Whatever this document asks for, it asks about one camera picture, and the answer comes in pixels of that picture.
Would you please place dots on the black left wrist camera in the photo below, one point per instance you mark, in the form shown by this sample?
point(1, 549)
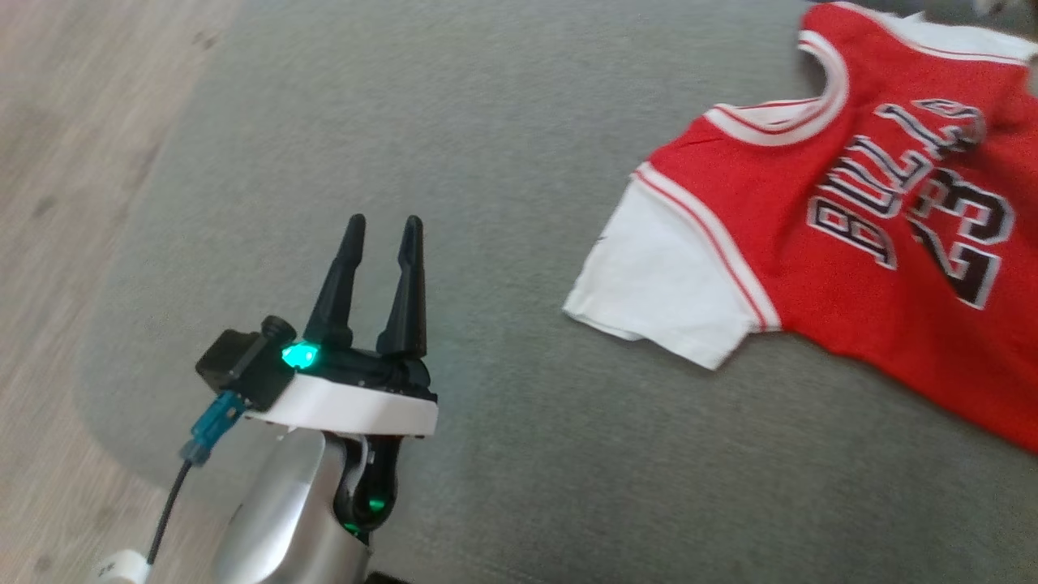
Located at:
point(239, 365)

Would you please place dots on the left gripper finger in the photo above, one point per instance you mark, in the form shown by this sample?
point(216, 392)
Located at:
point(339, 292)
point(409, 300)

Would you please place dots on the red Bulls 23 jersey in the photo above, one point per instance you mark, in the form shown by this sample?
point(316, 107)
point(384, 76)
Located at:
point(770, 186)

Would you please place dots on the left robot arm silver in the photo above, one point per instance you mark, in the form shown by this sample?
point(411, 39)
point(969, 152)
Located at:
point(276, 519)

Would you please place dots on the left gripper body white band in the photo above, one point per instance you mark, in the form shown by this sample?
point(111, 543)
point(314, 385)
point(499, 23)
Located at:
point(349, 405)

